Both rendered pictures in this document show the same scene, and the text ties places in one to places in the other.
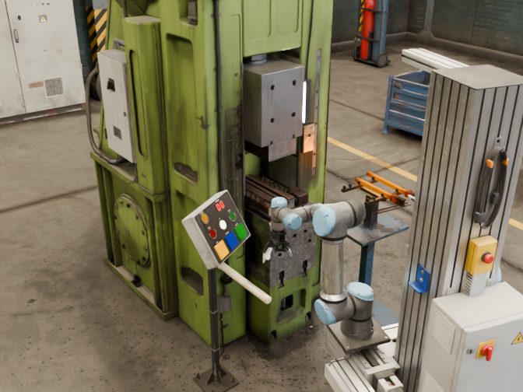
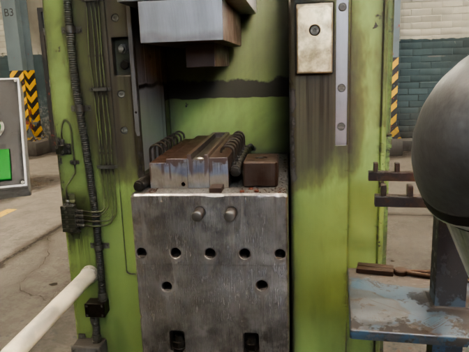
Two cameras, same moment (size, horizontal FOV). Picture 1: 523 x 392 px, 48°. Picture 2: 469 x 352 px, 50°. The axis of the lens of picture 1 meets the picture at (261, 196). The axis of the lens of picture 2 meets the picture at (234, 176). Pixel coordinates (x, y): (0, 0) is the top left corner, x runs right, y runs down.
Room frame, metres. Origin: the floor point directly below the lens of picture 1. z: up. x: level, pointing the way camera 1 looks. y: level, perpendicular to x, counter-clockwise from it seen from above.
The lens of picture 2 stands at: (2.30, -1.07, 1.21)
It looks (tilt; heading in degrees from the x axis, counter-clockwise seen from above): 12 degrees down; 46
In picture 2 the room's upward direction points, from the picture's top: 2 degrees counter-clockwise
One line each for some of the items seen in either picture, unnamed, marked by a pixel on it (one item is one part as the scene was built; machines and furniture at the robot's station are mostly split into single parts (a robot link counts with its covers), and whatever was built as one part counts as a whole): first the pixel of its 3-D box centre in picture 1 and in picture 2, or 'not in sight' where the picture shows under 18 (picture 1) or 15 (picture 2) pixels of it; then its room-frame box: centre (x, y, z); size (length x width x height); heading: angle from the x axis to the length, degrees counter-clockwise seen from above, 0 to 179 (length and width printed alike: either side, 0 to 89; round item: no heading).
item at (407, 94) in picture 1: (444, 109); not in sight; (6.72, -2.16, 0.36); 1.20 x 0.80 x 0.72; 40
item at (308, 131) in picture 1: (307, 138); (314, 38); (3.38, -0.28, 1.27); 0.09 x 0.02 x 0.17; 129
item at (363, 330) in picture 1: (357, 320); not in sight; (2.14, -0.43, 0.87); 0.15 x 0.15 x 0.10
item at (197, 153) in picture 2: (262, 187); (211, 144); (3.26, -0.01, 0.99); 0.42 x 0.05 x 0.01; 39
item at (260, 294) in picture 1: (244, 282); (54, 309); (2.80, 0.10, 0.62); 0.44 x 0.05 x 0.05; 39
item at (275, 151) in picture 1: (259, 138); (197, 26); (3.25, 0.01, 1.32); 0.42 x 0.20 x 0.10; 39
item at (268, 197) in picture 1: (259, 194); (203, 156); (3.25, 0.01, 0.96); 0.42 x 0.20 x 0.09; 39
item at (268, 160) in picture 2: (297, 196); (261, 170); (3.24, -0.22, 0.95); 0.12 x 0.08 x 0.06; 39
